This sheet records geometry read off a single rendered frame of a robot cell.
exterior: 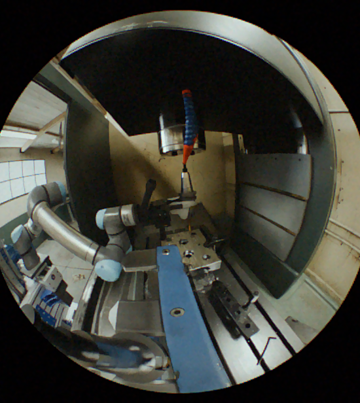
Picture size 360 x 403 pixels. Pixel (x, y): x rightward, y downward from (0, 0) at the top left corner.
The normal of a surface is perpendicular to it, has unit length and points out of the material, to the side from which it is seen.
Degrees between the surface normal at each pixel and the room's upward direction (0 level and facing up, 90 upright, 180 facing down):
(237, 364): 0
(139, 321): 0
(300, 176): 90
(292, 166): 90
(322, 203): 90
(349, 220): 90
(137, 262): 0
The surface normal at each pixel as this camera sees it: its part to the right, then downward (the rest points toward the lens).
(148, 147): 0.19, 0.27
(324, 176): -0.98, 0.15
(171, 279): -0.11, -0.95
